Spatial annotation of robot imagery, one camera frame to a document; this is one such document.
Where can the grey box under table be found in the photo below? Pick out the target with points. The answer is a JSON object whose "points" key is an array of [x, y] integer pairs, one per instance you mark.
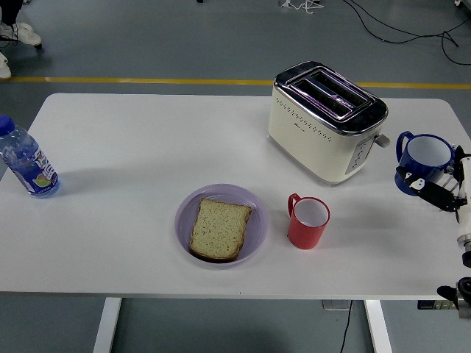
{"points": [[335, 305]]}

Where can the table height control panel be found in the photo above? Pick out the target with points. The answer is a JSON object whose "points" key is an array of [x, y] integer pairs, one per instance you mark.
{"points": [[427, 305]]}

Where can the blue cup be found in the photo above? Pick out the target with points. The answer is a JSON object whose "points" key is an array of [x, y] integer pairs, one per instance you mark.
{"points": [[406, 160]]}

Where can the red cup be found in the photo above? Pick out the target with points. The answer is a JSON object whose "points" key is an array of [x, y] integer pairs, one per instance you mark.
{"points": [[305, 235]]}

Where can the clear blue-capped drink bottle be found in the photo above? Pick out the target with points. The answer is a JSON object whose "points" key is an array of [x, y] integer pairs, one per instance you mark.
{"points": [[33, 169]]}

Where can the purple plate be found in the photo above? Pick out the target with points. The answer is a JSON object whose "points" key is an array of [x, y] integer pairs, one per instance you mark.
{"points": [[184, 228]]}

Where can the bread slice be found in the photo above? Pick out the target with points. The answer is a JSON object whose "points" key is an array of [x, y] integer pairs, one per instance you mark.
{"points": [[221, 229]]}

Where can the cream chrome toaster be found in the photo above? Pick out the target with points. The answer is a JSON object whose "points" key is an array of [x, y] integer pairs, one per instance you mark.
{"points": [[312, 147]]}

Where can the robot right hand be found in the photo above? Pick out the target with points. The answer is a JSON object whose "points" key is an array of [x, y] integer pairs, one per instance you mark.
{"points": [[438, 193]]}

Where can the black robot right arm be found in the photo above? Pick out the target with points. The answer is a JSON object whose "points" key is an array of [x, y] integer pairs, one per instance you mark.
{"points": [[466, 257]]}

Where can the white table leg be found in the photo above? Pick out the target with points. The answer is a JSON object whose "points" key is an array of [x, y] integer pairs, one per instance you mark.
{"points": [[106, 327], [377, 327]]}

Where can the person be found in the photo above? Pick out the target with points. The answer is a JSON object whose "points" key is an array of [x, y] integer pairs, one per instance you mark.
{"points": [[25, 33], [4, 68]]}

